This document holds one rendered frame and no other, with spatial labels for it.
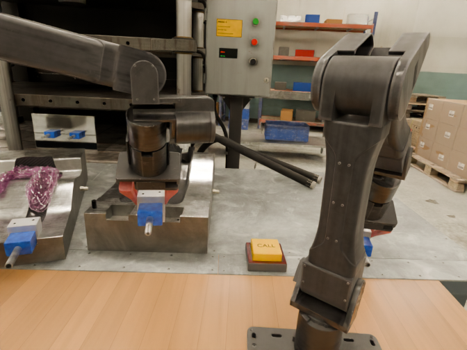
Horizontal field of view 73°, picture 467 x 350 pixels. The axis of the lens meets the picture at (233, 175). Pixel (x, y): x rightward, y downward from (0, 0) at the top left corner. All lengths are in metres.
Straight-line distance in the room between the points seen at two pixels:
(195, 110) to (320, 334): 0.35
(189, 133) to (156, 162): 0.08
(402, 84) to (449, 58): 7.79
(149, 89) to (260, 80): 1.07
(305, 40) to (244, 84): 5.93
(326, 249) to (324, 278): 0.04
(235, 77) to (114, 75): 1.06
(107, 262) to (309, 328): 0.43
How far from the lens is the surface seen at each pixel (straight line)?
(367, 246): 0.76
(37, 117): 1.64
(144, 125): 0.46
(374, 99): 0.35
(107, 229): 0.73
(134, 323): 0.58
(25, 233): 0.74
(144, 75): 0.44
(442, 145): 4.72
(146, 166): 0.51
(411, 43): 0.40
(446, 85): 8.15
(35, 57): 0.47
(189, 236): 0.70
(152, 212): 0.57
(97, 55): 0.45
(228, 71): 1.47
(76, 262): 0.74
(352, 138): 0.36
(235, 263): 0.69
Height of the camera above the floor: 1.19
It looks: 19 degrees down
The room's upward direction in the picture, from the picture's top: 3 degrees clockwise
